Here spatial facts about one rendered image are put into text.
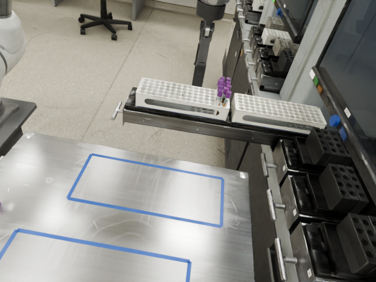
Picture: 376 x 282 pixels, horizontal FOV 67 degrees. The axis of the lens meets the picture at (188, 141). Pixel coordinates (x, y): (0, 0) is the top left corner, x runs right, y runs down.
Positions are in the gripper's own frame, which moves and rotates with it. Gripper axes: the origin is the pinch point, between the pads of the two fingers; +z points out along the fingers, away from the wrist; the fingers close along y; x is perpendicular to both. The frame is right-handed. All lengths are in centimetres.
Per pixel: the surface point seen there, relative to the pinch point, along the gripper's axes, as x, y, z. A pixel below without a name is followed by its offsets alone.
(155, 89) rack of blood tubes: -12.6, 1.2, 8.1
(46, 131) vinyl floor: -91, -62, 95
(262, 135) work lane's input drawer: 23.9, 6.9, 14.9
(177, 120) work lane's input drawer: -4.1, 6.9, 14.8
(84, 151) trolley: -25.8, 28.9, 12.6
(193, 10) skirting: -10, -349, 90
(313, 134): 36.4, 11.7, 7.7
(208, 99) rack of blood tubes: 4.9, 1.7, 8.2
